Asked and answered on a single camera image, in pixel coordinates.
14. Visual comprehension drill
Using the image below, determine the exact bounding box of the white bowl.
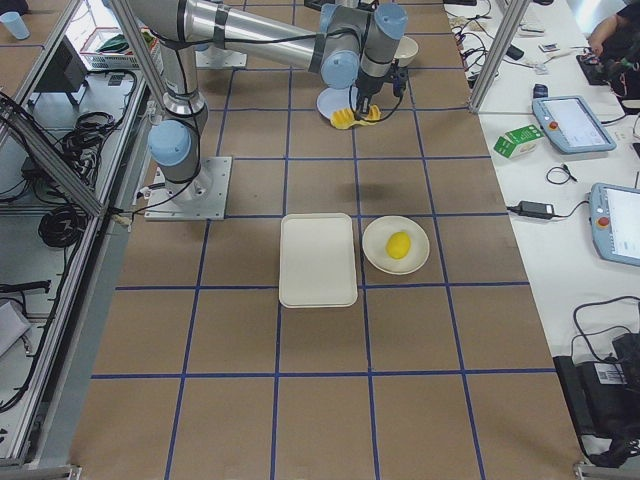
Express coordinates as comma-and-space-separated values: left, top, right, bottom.
394, 35, 419, 67

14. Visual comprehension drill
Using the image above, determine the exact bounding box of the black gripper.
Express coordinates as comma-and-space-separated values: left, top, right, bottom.
355, 64, 409, 119

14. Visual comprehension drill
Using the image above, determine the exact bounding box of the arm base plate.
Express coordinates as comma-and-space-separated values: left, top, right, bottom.
196, 45, 248, 70
143, 156, 232, 221

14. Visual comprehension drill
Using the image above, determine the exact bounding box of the blue plate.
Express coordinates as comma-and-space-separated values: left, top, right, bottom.
316, 86, 358, 120

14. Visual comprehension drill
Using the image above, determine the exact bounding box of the aluminium frame post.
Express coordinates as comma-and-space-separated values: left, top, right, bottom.
468, 1, 533, 115

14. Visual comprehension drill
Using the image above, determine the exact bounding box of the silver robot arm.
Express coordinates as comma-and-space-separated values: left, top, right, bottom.
130, 1, 408, 204

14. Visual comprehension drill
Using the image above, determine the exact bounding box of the white round plate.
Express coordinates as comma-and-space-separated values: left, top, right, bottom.
362, 216, 430, 275

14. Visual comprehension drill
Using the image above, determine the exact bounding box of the light blue paper cup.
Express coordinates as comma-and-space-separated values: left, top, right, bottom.
0, 11, 30, 40

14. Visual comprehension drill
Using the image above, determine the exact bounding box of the black power adapter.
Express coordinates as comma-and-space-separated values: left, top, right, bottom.
518, 201, 555, 219

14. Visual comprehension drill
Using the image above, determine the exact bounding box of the black plate rack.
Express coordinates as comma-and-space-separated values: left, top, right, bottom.
303, 0, 379, 11

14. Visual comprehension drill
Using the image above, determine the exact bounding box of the striped bread loaf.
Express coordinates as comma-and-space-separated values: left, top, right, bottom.
329, 105, 382, 130

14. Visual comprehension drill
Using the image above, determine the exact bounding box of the black phone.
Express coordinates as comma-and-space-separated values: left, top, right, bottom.
505, 44, 524, 61

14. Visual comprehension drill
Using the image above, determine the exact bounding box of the green white carton box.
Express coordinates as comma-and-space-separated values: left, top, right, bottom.
493, 124, 543, 159

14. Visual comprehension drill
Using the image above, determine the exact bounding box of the white rectangular tray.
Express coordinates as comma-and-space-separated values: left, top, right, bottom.
279, 213, 358, 308

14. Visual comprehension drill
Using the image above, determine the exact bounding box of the teach pendant tablet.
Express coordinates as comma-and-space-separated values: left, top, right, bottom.
589, 183, 640, 266
532, 96, 617, 154

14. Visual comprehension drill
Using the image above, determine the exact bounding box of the yellow lemon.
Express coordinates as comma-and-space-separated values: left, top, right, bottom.
385, 231, 412, 260

